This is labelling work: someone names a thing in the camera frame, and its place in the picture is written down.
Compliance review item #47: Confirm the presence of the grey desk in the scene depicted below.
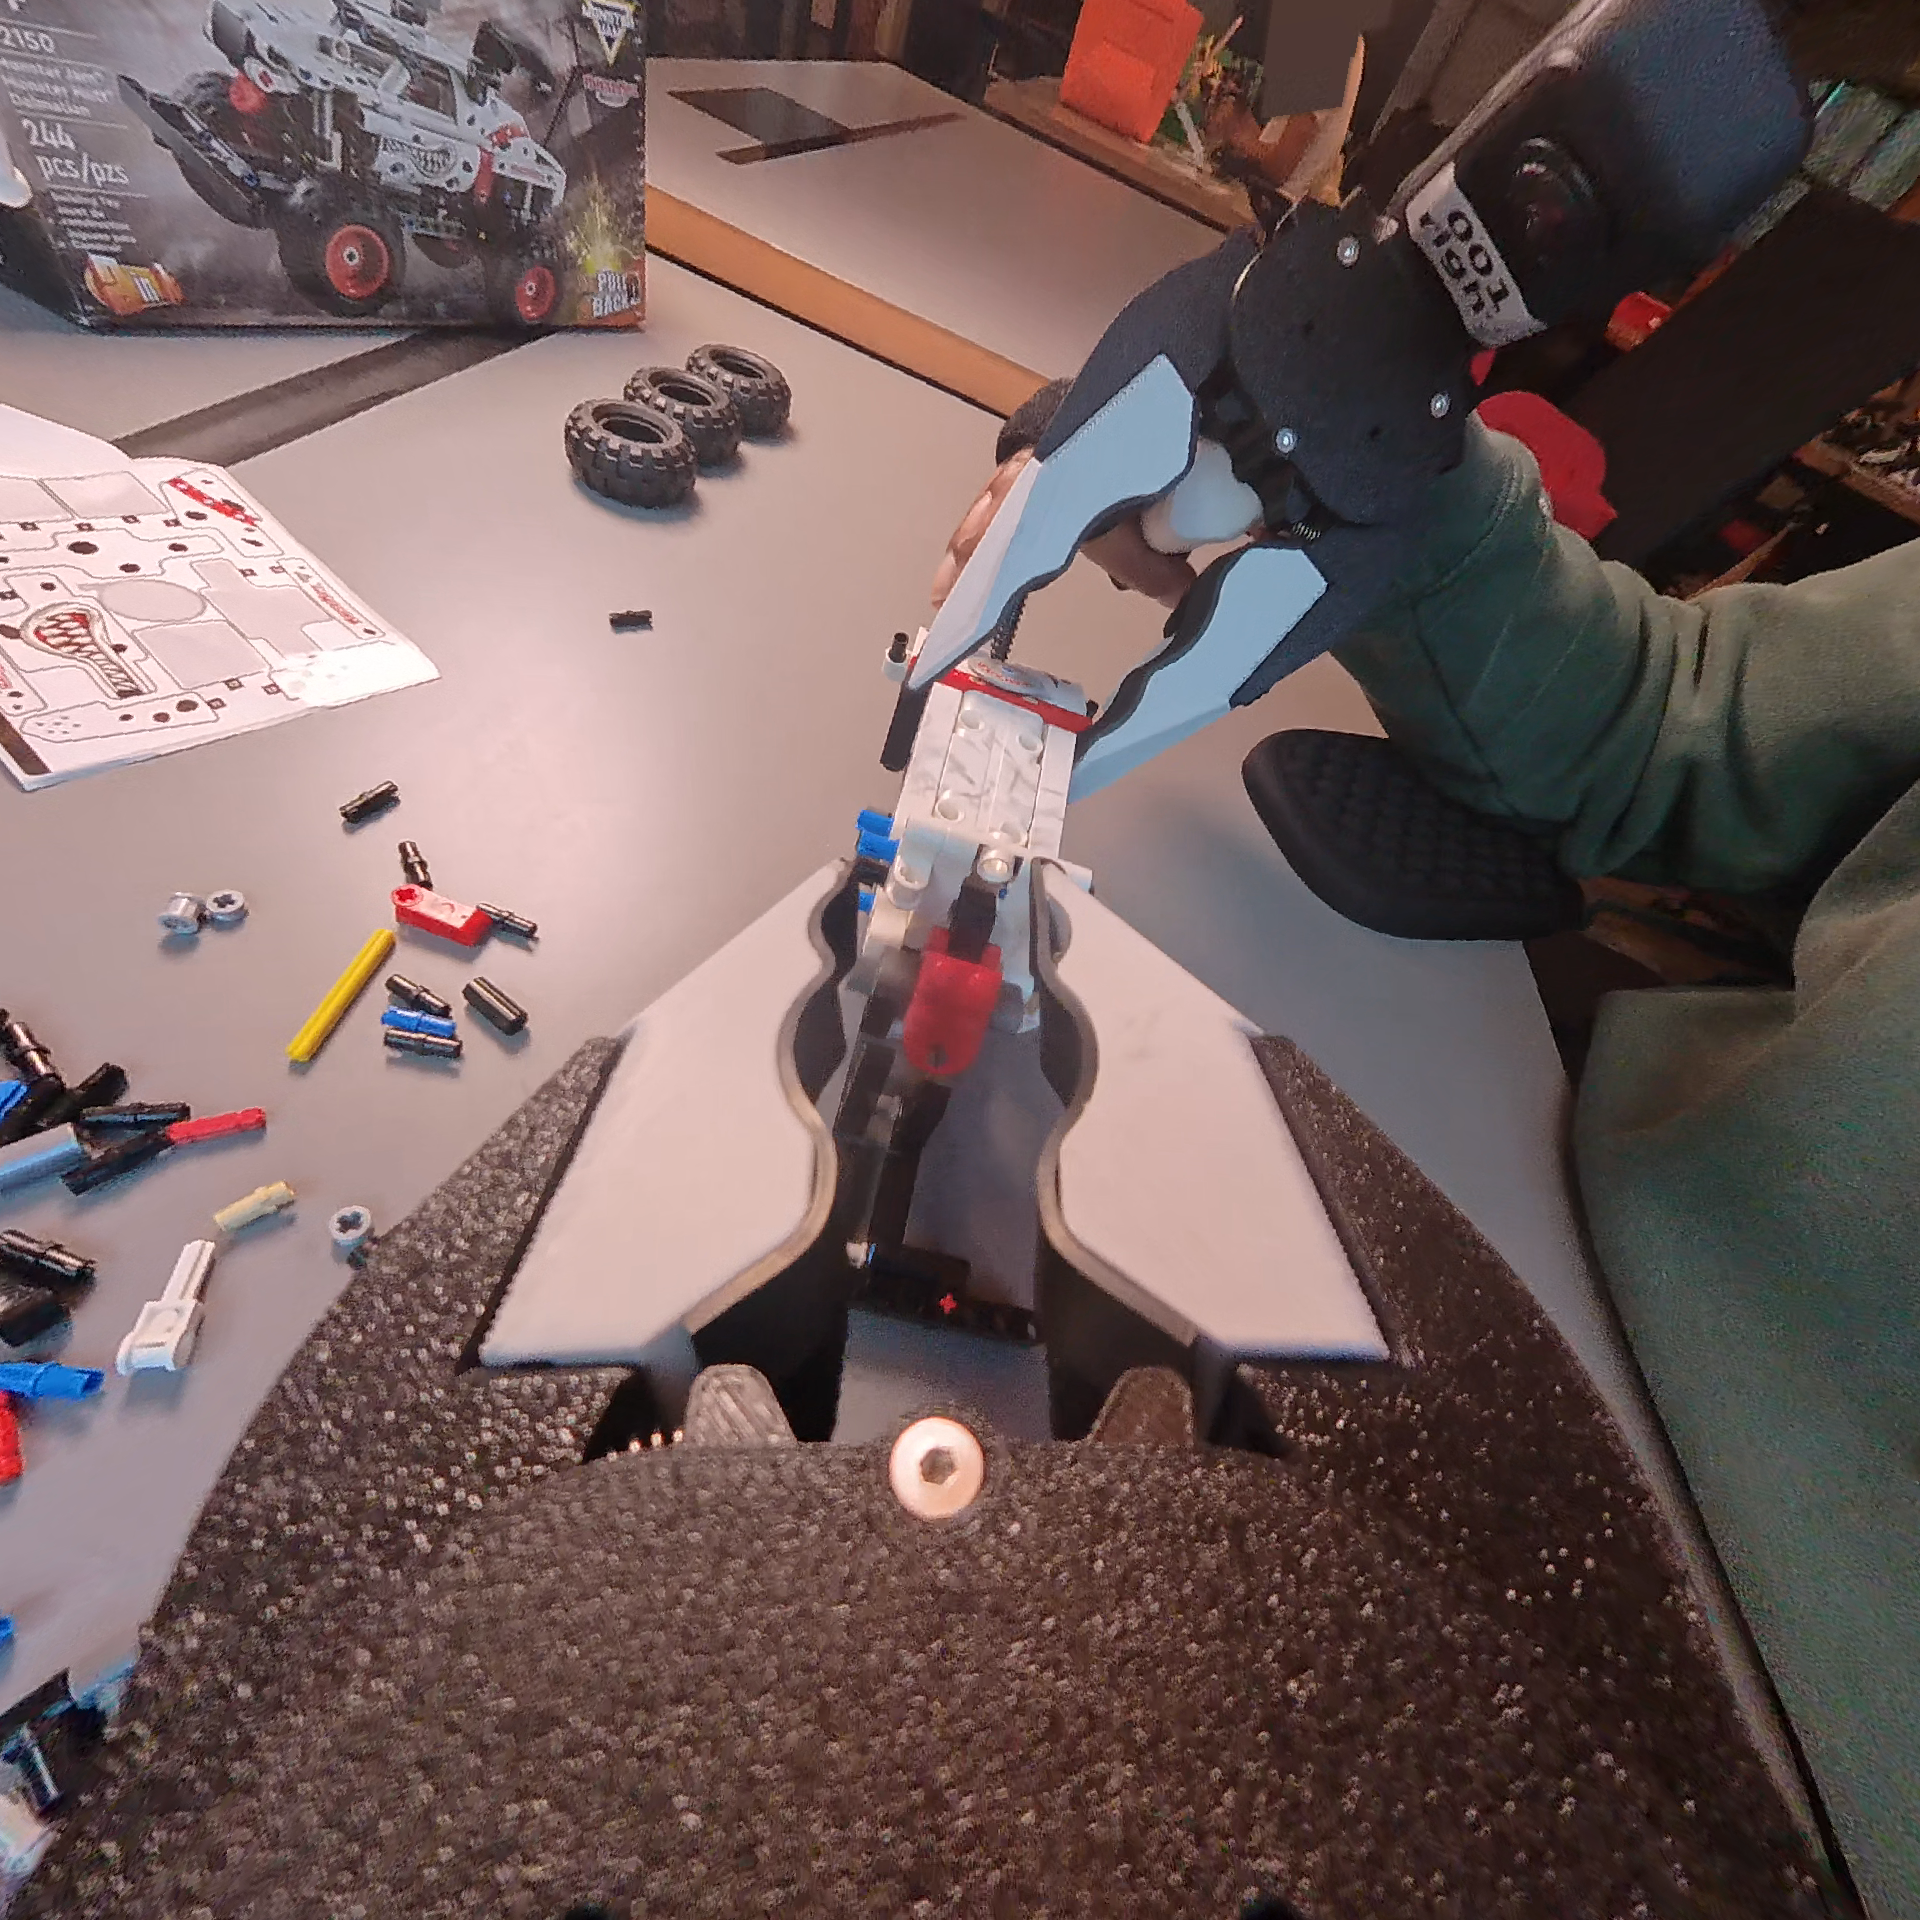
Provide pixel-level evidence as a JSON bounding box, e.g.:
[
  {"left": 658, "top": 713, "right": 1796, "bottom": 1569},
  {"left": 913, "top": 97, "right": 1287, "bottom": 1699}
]
[{"left": 0, "top": 256, "right": 1802, "bottom": 1863}]

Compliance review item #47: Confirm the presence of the orange box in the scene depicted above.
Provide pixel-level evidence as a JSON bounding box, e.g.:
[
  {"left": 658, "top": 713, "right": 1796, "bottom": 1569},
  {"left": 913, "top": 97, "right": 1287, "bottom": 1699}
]
[{"left": 1066, "top": 0, "right": 1204, "bottom": 139}]

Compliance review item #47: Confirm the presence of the toy truck set box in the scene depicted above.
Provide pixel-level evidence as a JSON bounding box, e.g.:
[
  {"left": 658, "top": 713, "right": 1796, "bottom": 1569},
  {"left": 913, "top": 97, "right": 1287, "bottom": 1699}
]
[{"left": 0, "top": 0, "right": 655, "bottom": 331}]

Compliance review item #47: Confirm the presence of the pile of small toy pieces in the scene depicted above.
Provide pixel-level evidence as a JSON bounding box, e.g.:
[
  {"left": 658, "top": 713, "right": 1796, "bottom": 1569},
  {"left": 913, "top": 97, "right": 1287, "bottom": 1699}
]
[{"left": 0, "top": 766, "right": 543, "bottom": 1833}]

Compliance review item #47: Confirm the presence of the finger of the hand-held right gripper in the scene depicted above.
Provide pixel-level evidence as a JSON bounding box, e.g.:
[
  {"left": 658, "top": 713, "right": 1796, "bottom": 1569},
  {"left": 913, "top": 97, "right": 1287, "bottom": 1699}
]
[
  {"left": 900, "top": 345, "right": 1226, "bottom": 697},
  {"left": 1066, "top": 536, "right": 1368, "bottom": 803}
]

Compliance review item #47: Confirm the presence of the person's clothed body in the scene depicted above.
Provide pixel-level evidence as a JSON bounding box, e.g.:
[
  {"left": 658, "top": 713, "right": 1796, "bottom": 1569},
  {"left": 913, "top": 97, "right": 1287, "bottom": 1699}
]
[{"left": 1569, "top": 864, "right": 1920, "bottom": 1920}]

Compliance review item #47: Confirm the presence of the sticker sheet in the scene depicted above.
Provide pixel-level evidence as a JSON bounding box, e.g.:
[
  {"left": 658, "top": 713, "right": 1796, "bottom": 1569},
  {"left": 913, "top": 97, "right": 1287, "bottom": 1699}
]
[{"left": 0, "top": 407, "right": 441, "bottom": 793}]

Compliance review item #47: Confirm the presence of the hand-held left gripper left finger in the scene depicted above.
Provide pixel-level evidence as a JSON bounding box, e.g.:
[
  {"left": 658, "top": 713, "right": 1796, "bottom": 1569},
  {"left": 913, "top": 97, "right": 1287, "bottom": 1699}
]
[{"left": 475, "top": 872, "right": 851, "bottom": 1377}]

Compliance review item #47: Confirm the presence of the black toy tyre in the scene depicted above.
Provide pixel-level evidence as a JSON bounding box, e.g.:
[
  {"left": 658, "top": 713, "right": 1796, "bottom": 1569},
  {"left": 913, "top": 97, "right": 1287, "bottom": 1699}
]
[
  {"left": 628, "top": 369, "right": 745, "bottom": 467},
  {"left": 688, "top": 343, "right": 798, "bottom": 436},
  {"left": 566, "top": 400, "right": 703, "bottom": 505}
]

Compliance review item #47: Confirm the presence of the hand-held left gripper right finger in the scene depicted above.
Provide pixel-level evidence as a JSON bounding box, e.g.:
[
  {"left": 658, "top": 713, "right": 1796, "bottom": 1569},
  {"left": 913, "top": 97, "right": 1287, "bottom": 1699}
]
[{"left": 1034, "top": 872, "right": 1395, "bottom": 1369}]

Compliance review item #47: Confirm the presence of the wood-edged table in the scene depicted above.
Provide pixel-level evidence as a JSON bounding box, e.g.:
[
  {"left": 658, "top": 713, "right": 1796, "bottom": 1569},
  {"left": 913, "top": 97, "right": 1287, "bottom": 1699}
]
[{"left": 648, "top": 55, "right": 1321, "bottom": 423}]

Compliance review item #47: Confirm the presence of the white black toy truck model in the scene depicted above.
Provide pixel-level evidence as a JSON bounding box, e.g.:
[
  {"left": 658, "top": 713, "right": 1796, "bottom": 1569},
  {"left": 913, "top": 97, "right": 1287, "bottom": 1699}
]
[{"left": 841, "top": 641, "right": 1107, "bottom": 1345}]

